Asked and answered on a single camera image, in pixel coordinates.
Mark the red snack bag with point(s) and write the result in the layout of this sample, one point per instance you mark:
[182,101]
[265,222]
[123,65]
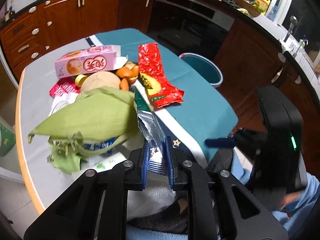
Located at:
[160,91]

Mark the person's right hand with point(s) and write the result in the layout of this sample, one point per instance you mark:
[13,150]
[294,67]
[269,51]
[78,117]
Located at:
[290,198]

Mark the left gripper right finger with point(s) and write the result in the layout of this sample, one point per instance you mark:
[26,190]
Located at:
[170,165]

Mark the brown eggshell pieces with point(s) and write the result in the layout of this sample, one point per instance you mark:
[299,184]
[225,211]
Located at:
[128,74]

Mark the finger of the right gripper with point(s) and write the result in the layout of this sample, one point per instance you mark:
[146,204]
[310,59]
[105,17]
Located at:
[220,143]

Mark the teal tablecloth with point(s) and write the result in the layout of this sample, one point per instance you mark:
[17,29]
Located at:
[204,114]

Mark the white tissue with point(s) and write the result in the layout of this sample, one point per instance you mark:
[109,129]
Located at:
[61,101]

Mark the green corn husk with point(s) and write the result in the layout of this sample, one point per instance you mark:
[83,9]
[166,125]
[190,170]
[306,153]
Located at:
[96,115]

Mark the yellow oil bottle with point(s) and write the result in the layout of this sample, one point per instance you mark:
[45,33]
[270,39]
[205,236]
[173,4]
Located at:
[262,5]

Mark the round bread bun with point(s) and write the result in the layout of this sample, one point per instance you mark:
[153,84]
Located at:
[101,79]

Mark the red chips bag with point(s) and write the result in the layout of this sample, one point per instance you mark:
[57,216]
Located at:
[64,86]

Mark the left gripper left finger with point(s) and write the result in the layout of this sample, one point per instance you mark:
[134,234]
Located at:
[145,163]

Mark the green white sack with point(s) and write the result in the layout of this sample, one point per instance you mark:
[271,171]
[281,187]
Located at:
[7,140]

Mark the silver foil snack wrapper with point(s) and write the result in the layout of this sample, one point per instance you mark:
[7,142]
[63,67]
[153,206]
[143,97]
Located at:
[153,134]

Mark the chrome sink faucet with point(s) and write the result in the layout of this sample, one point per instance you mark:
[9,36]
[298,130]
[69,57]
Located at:
[293,23]

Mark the pink pastry box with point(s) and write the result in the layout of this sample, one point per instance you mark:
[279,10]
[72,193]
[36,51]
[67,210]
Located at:
[90,60]

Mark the blue trash bin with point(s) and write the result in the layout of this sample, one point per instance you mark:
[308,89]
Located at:
[206,68]

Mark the built-in black oven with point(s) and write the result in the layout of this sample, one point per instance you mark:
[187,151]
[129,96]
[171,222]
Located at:
[185,26]

